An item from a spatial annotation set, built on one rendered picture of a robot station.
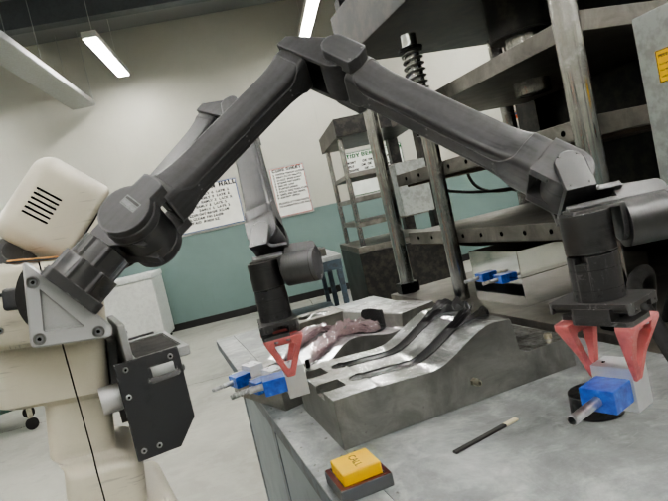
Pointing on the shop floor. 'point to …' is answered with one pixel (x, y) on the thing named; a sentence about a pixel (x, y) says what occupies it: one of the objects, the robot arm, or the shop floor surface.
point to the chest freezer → (140, 303)
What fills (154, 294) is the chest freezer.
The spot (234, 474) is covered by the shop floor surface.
